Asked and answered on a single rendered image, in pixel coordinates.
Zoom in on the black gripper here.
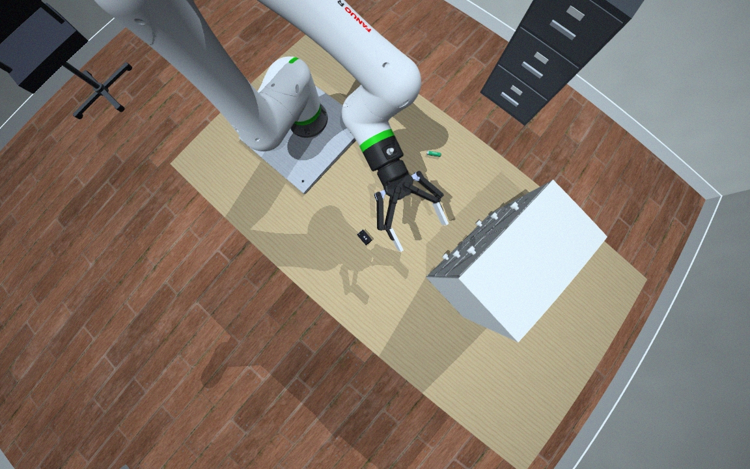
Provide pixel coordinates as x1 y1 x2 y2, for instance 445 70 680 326
374 160 449 251

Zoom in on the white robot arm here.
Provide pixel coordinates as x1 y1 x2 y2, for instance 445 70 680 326
95 0 421 171

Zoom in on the white chest of drawers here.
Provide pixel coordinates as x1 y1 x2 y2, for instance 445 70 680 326
426 180 607 342

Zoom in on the grey drawer front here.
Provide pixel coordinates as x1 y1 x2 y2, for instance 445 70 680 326
428 242 469 276
461 208 502 243
490 185 547 233
474 202 513 238
437 236 484 276
447 229 505 276

